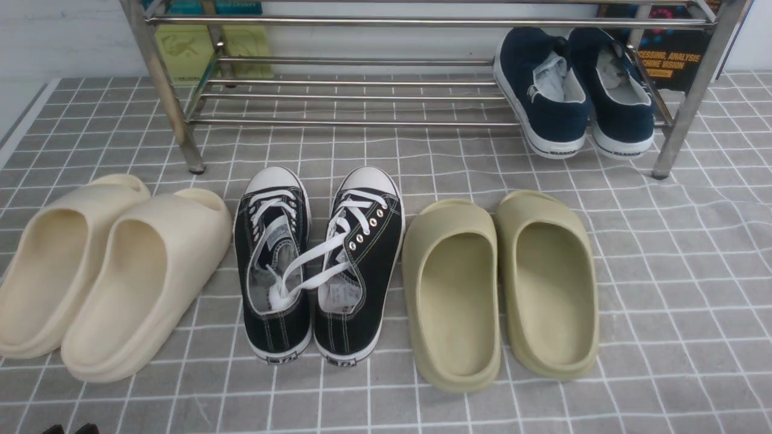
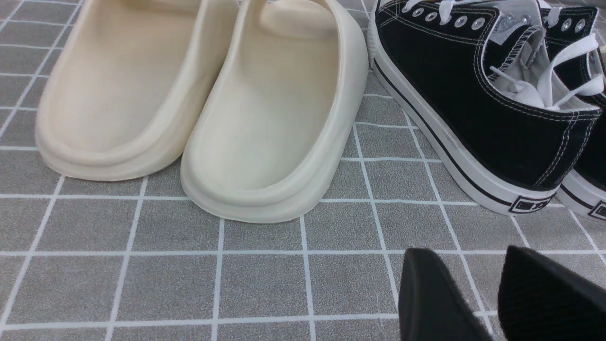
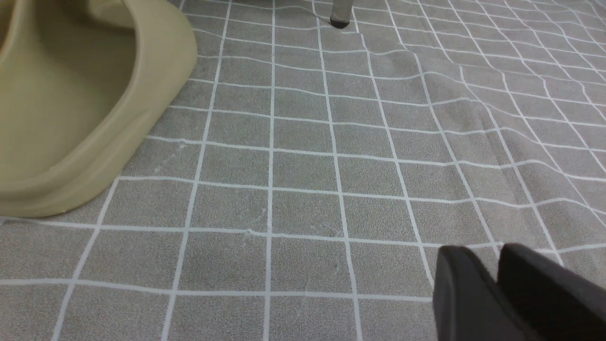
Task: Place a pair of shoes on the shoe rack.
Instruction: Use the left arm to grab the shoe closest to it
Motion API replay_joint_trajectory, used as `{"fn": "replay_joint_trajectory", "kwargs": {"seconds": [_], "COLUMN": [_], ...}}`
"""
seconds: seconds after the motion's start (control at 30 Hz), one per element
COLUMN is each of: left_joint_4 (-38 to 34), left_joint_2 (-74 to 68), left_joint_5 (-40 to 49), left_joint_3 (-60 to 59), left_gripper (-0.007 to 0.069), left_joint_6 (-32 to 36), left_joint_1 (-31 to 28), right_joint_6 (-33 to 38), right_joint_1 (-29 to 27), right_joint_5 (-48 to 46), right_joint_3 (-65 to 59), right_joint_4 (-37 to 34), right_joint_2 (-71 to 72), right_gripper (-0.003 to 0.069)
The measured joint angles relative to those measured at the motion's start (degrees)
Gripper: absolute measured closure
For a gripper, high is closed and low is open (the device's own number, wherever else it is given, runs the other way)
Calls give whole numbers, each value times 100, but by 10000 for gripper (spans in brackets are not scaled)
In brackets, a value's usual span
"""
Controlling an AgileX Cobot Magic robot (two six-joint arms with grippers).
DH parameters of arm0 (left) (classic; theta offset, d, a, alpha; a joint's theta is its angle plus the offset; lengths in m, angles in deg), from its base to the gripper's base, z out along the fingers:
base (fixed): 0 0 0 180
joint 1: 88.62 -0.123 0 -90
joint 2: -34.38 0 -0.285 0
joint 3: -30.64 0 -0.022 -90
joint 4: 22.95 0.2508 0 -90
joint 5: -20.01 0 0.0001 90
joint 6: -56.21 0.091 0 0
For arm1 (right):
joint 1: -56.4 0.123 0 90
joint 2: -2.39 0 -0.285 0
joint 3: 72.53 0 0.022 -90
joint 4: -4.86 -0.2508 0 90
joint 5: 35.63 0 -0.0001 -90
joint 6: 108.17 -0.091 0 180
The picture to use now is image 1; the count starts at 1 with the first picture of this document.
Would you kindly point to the olive slide slipper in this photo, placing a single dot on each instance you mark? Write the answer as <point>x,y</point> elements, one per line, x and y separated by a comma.
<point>449,268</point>
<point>548,275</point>

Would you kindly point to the metal shoe rack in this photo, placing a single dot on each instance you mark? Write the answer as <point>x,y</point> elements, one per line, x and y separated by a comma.
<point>344,56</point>

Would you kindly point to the dark machine vision book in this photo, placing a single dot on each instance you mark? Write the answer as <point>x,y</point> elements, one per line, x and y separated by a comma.
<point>671,57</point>

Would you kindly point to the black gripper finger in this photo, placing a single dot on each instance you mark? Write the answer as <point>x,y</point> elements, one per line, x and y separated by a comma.
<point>89,428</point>
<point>56,429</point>

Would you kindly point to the cream slide slipper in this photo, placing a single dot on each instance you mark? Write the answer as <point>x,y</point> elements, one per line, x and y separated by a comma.
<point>59,256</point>
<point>159,256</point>

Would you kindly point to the teal book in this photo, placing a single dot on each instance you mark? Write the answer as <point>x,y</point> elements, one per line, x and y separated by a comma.
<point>224,8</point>

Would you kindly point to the grey checked floor cloth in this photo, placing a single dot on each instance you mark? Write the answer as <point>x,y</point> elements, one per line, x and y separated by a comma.
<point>683,271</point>

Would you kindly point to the black canvas sneaker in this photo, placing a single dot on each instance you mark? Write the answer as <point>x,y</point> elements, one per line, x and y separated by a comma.
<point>271,229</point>
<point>363,240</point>

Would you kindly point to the olive slide slipper right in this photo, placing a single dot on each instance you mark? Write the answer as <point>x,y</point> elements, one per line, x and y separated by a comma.
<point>548,275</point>

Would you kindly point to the cream slide slipper left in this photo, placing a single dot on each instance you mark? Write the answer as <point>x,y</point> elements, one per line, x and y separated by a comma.
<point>59,256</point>

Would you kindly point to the navy sneaker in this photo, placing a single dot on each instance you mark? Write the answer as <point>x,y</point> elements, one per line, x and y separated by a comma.
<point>622,119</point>
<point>535,73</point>

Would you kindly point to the navy sneaker right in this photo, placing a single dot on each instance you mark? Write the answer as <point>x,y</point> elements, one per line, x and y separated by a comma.
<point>622,119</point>

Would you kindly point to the cream slide slipper right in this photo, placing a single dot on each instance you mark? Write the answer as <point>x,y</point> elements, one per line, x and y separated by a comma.
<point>159,256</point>

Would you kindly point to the olive slide slipper left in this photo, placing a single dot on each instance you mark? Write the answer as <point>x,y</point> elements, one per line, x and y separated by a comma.
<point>449,268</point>

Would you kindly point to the navy sneaker left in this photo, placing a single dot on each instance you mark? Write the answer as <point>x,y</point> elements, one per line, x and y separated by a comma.
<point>535,73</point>

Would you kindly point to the yellow-green book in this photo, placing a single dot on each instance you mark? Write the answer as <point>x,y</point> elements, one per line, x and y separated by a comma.
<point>187,49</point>

